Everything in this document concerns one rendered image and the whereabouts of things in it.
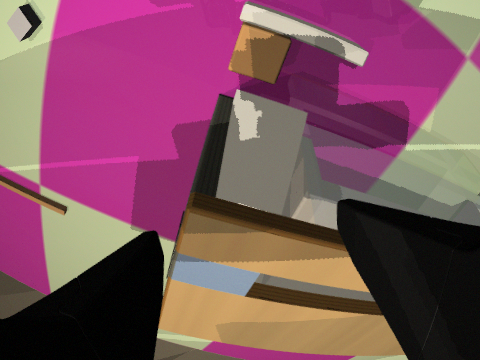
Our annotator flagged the dark brown flat bar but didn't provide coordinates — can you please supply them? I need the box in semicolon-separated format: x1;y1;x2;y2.
0;175;67;216

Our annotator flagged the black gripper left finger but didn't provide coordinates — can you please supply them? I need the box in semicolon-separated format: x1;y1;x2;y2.
0;231;164;360

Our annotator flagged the small brown block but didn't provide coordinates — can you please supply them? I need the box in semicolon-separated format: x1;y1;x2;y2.
228;21;292;84

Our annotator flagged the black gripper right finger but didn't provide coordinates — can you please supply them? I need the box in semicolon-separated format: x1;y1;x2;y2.
336;199;480;360

